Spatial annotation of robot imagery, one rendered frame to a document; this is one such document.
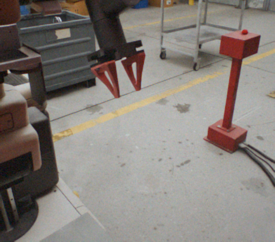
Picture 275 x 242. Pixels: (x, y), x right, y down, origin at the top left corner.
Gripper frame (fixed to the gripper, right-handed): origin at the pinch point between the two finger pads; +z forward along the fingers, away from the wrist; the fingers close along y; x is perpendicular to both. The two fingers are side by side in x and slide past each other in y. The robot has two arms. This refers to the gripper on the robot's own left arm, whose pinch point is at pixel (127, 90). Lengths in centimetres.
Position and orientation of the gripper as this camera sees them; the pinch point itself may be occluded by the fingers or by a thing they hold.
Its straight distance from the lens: 59.7
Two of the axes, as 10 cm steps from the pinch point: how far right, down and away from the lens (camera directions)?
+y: 7.6, -2.9, 5.8
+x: -5.8, 1.0, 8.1
